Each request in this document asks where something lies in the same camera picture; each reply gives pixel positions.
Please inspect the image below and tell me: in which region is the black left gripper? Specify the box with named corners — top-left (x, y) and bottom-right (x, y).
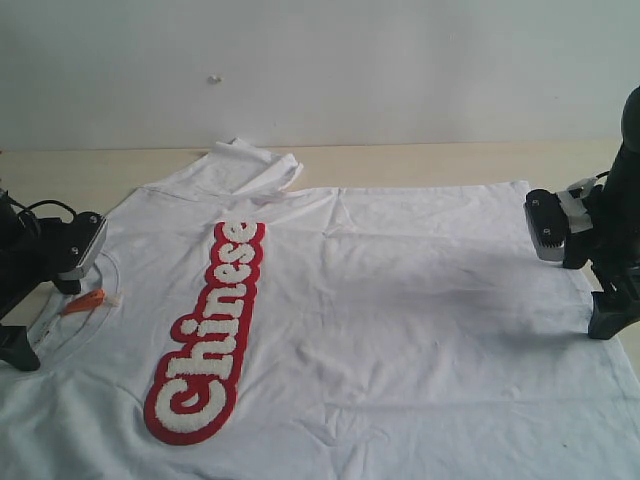
top-left (0, 202), bottom-right (77, 371)

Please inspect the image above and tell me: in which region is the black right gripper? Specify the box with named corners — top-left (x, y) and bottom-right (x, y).
top-left (562, 187), bottom-right (639, 340)

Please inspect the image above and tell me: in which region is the white t-shirt with red logo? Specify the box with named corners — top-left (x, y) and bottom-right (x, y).
top-left (1, 140), bottom-right (639, 479)

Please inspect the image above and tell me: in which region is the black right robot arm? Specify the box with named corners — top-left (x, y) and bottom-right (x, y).
top-left (562, 89), bottom-right (639, 340)

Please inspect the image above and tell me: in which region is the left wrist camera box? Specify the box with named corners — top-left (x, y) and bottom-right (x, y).
top-left (52, 211), bottom-right (107, 281)

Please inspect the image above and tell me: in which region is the black left camera cable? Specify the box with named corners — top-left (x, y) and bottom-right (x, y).
top-left (0, 188), bottom-right (81, 236)

